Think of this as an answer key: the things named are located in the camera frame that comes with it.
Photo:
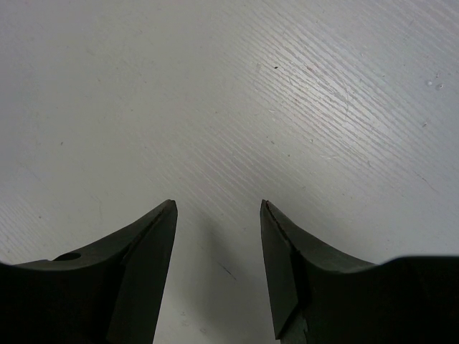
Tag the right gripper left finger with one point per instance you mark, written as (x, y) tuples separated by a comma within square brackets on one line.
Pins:
[(109, 291)]

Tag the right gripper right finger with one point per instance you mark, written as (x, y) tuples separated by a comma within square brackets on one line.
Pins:
[(319, 294)]

